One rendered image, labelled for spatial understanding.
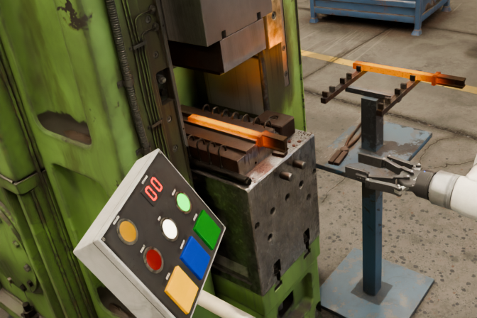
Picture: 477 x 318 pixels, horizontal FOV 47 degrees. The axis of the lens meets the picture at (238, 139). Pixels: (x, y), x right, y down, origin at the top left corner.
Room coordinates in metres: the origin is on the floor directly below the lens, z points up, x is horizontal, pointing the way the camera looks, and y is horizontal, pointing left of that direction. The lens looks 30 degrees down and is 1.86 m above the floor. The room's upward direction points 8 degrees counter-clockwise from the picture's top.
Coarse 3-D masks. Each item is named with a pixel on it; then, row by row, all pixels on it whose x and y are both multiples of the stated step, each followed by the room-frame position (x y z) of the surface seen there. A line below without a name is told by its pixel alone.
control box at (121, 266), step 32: (160, 160) 1.13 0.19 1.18; (128, 192) 0.99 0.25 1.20; (160, 192) 1.05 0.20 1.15; (192, 192) 1.13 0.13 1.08; (96, 224) 0.92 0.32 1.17; (160, 224) 0.97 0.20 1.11; (192, 224) 1.04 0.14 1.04; (96, 256) 0.84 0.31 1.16; (128, 256) 0.85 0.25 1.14; (160, 256) 0.90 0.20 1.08; (128, 288) 0.83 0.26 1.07; (160, 288) 0.84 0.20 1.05
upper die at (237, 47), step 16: (240, 32) 1.47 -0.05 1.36; (256, 32) 1.52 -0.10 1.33; (176, 48) 1.52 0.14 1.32; (192, 48) 1.47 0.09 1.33; (208, 48) 1.43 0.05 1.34; (224, 48) 1.41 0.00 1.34; (240, 48) 1.46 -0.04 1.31; (256, 48) 1.52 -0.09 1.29; (192, 64) 1.48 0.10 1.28; (208, 64) 1.44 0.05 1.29; (224, 64) 1.41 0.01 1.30
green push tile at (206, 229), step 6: (198, 216) 1.08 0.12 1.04; (204, 216) 1.08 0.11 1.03; (198, 222) 1.05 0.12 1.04; (204, 222) 1.07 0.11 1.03; (210, 222) 1.08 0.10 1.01; (198, 228) 1.04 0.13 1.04; (204, 228) 1.05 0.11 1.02; (210, 228) 1.07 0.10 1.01; (216, 228) 1.08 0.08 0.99; (198, 234) 1.03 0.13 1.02; (204, 234) 1.04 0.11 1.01; (210, 234) 1.05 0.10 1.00; (216, 234) 1.07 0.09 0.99; (204, 240) 1.03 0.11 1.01; (210, 240) 1.04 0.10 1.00; (216, 240) 1.05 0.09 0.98; (210, 246) 1.02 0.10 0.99
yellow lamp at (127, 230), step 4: (124, 224) 0.90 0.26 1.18; (128, 224) 0.91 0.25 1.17; (120, 228) 0.89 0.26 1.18; (124, 228) 0.90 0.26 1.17; (128, 228) 0.90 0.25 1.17; (132, 228) 0.91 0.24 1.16; (120, 232) 0.88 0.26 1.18; (124, 232) 0.89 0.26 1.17; (128, 232) 0.90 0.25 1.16; (132, 232) 0.90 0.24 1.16; (124, 236) 0.88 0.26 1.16; (128, 236) 0.89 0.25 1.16; (132, 236) 0.89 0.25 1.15; (128, 240) 0.88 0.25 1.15; (132, 240) 0.89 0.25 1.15
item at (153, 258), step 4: (148, 252) 0.89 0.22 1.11; (152, 252) 0.90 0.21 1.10; (156, 252) 0.90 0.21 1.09; (148, 256) 0.88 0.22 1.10; (152, 256) 0.89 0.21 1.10; (156, 256) 0.89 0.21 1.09; (148, 260) 0.87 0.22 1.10; (152, 260) 0.88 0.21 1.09; (156, 260) 0.89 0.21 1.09; (160, 260) 0.89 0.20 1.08; (148, 264) 0.87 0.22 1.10; (152, 264) 0.87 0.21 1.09; (156, 264) 0.88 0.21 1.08; (160, 264) 0.89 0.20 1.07; (152, 268) 0.86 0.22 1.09; (156, 268) 0.87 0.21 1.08
